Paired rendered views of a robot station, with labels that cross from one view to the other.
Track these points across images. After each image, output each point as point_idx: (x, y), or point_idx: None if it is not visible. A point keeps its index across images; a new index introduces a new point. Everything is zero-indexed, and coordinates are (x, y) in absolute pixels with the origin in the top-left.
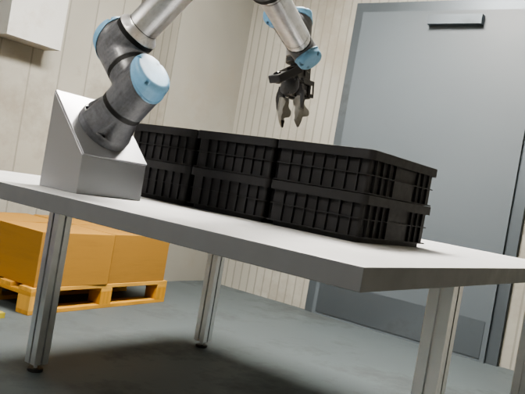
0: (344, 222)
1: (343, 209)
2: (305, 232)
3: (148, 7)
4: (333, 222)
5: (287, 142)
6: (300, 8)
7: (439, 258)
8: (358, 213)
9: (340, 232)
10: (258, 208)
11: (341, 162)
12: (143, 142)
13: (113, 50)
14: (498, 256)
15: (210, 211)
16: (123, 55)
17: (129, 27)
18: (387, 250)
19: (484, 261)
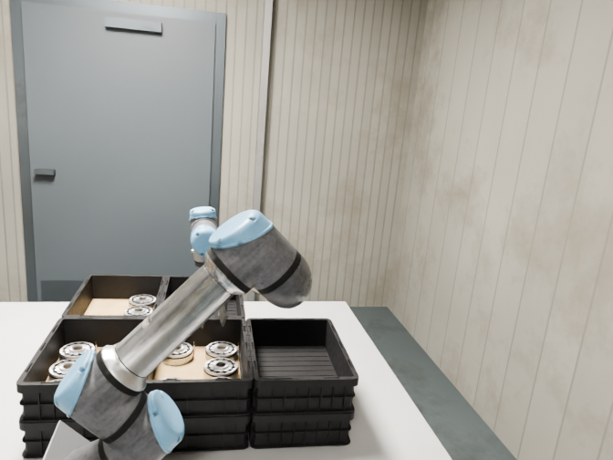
0: (334, 433)
1: (332, 425)
2: (304, 454)
3: (156, 352)
4: (324, 435)
5: (268, 382)
6: (209, 214)
7: (397, 427)
8: (347, 424)
9: (331, 442)
10: (240, 440)
11: (327, 390)
12: (47, 404)
13: (113, 415)
14: (313, 317)
15: (176, 453)
16: (131, 417)
17: (131, 383)
18: (384, 453)
19: (376, 380)
